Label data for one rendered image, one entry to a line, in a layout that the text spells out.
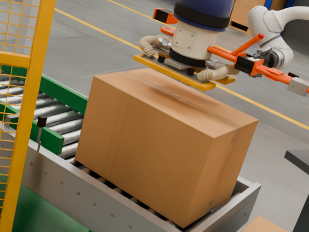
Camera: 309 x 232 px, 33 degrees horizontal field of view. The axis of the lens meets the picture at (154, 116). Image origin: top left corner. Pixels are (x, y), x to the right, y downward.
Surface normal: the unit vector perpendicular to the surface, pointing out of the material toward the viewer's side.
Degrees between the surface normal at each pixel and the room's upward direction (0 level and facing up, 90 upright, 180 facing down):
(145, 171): 90
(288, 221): 0
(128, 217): 90
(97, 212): 90
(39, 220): 0
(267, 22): 69
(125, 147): 90
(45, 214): 0
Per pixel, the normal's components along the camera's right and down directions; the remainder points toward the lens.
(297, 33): -0.59, 0.15
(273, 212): 0.26, -0.90
